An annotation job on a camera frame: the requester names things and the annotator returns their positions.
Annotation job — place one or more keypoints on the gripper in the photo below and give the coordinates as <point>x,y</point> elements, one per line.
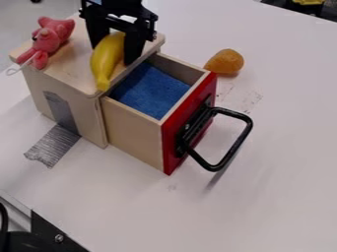
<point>118,8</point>

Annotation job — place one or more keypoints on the yellow toy banana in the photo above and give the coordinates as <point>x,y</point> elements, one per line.
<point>105,59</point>

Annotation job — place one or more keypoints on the drawer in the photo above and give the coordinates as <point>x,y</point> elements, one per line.
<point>136,131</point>

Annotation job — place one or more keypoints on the blue foam pad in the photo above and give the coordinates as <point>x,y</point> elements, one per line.
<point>149,90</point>

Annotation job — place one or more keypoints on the pink plush animal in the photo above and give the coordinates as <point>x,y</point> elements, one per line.
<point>50,37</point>

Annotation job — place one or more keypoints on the cabinet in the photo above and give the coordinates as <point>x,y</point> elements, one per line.
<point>70,95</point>

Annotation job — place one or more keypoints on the orange toy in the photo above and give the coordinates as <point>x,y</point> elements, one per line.
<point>224,62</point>

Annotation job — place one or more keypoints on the grey tape strip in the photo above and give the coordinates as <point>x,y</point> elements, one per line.
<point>52,146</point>

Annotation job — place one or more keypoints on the black metal frame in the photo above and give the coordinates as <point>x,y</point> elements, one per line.
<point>39,236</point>

